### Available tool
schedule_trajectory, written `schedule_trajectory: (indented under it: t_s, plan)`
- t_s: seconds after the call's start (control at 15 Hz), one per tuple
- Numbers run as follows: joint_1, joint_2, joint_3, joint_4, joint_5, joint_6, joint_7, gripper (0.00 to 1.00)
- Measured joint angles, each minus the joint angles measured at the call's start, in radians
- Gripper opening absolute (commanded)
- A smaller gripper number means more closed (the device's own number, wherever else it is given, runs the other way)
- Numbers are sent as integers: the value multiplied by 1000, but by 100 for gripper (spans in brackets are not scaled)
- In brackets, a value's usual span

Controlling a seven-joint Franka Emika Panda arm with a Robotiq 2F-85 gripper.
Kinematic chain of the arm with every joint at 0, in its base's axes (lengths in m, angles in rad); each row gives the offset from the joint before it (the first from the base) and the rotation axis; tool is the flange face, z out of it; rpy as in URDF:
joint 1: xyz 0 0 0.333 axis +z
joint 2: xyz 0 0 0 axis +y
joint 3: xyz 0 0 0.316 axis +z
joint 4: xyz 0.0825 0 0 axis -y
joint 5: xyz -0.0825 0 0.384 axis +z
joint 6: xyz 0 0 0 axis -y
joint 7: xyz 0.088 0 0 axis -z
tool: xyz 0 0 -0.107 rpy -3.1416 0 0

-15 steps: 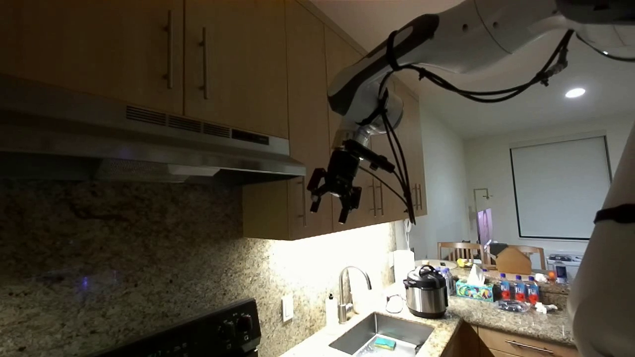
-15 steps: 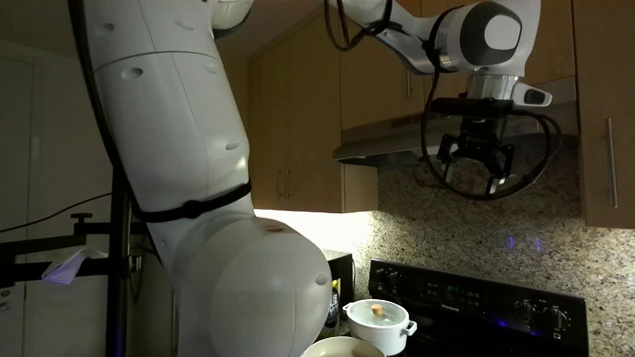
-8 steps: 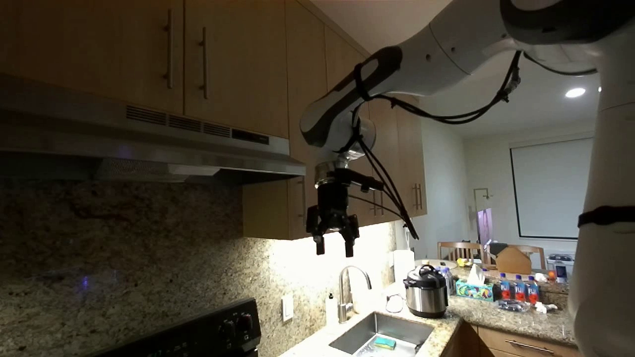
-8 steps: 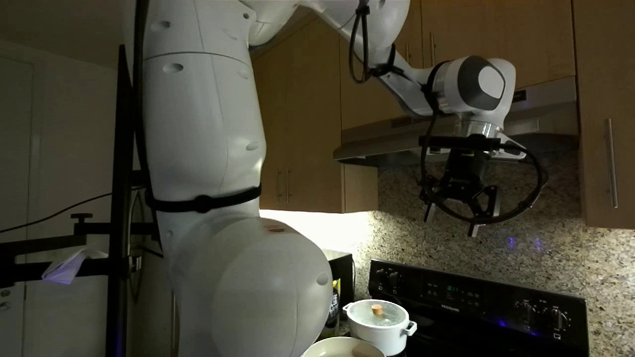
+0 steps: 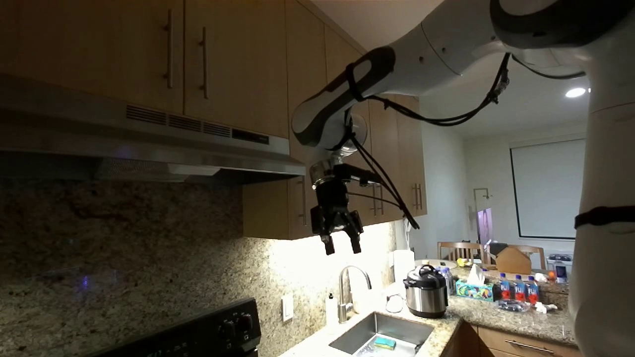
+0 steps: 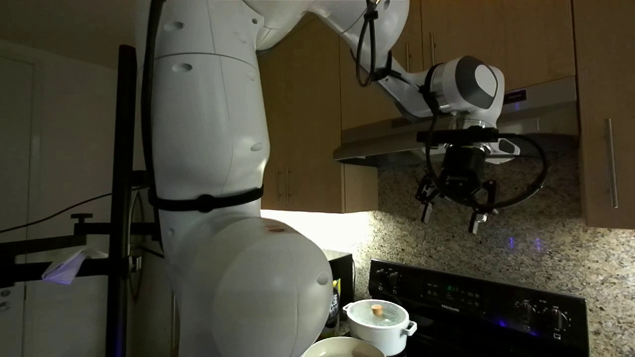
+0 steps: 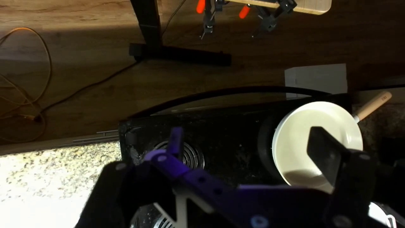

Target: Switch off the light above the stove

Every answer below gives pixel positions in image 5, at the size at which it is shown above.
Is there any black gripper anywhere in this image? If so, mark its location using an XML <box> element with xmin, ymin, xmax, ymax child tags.
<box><xmin>309</xmin><ymin>177</ymin><xmax>364</xmax><ymax>258</ymax></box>

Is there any black electric stove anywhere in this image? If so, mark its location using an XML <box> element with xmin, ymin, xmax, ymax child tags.
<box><xmin>97</xmin><ymin>298</ymin><xmax>263</xmax><ymax>357</ymax></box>

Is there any chrome kitchen faucet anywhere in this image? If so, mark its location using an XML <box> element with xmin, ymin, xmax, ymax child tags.
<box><xmin>337</xmin><ymin>264</ymin><xmax>374</xmax><ymax>326</ymax></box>

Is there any white paper towel roll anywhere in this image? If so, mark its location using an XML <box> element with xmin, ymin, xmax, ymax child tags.
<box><xmin>392</xmin><ymin>248</ymin><xmax>418</xmax><ymax>288</ymax></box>

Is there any white soap bottle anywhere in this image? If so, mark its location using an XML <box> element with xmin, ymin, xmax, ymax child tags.
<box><xmin>323</xmin><ymin>292</ymin><xmax>341</xmax><ymax>338</ymax></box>

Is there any stainless steel sink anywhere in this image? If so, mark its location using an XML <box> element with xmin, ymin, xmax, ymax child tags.
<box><xmin>327</xmin><ymin>310</ymin><xmax>436</xmax><ymax>357</ymax></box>

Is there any steel black pressure cooker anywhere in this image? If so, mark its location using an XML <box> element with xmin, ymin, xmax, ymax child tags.
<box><xmin>400</xmin><ymin>262</ymin><xmax>450</xmax><ymax>320</ymax></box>

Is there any green blue sponge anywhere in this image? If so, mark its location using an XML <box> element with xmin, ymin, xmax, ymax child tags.
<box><xmin>370</xmin><ymin>334</ymin><xmax>398</xmax><ymax>354</ymax></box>

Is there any slatted wood chair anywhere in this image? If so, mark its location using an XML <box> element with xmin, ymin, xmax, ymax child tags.
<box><xmin>434</xmin><ymin>241</ymin><xmax>486</xmax><ymax>264</ymax></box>

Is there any green tissue box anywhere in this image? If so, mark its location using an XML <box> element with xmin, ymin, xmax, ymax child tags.
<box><xmin>454</xmin><ymin>260</ymin><xmax>495</xmax><ymax>302</ymax></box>

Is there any range hood light panel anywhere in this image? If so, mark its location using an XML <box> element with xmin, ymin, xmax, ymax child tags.
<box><xmin>164</xmin><ymin>163</ymin><xmax>222</xmax><ymax>179</ymax></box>

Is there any round backed wood chair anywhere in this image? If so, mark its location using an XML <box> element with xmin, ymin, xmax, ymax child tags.
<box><xmin>493</xmin><ymin>244</ymin><xmax>547</xmax><ymax>278</ymax></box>

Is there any wood cabinet door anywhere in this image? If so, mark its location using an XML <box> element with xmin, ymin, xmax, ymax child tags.
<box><xmin>0</xmin><ymin>0</ymin><xmax>186</xmax><ymax>120</ymax></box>
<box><xmin>182</xmin><ymin>0</ymin><xmax>291</xmax><ymax>139</ymax></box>

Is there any wood base cabinet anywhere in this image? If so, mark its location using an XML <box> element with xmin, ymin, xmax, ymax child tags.
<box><xmin>440</xmin><ymin>318</ymin><xmax>585</xmax><ymax>357</ymax></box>

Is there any white projector screen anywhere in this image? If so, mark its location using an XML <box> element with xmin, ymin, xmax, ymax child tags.
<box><xmin>507</xmin><ymin>137</ymin><xmax>589</xmax><ymax>242</ymax></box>

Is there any small blue package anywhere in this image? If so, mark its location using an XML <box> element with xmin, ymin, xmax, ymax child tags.
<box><xmin>545</xmin><ymin>254</ymin><xmax>571</xmax><ymax>286</ymax></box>

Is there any stainless steel range hood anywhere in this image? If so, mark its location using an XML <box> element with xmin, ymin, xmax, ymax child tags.
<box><xmin>0</xmin><ymin>70</ymin><xmax>307</xmax><ymax>187</ymax></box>

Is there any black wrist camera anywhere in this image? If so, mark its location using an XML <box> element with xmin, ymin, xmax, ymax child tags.
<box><xmin>325</xmin><ymin>163</ymin><xmax>382</xmax><ymax>189</ymax></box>

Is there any tall wood wall cabinet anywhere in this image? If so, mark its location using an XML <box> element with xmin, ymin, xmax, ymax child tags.
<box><xmin>239</xmin><ymin>0</ymin><xmax>428</xmax><ymax>242</ymax></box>

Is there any white wall outlet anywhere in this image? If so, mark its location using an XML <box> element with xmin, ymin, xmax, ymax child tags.
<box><xmin>279</xmin><ymin>292</ymin><xmax>295</xmax><ymax>326</ymax></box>

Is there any purple wall hanging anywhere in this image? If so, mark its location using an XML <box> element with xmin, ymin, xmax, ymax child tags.
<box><xmin>476</xmin><ymin>207</ymin><xmax>495</xmax><ymax>248</ymax></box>

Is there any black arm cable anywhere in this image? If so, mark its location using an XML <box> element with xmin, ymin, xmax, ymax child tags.
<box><xmin>329</xmin><ymin>50</ymin><xmax>587</xmax><ymax>233</ymax></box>

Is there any black velcro arm strap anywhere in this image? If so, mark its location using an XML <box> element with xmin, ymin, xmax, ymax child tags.
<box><xmin>573</xmin><ymin>205</ymin><xmax>635</xmax><ymax>231</ymax></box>

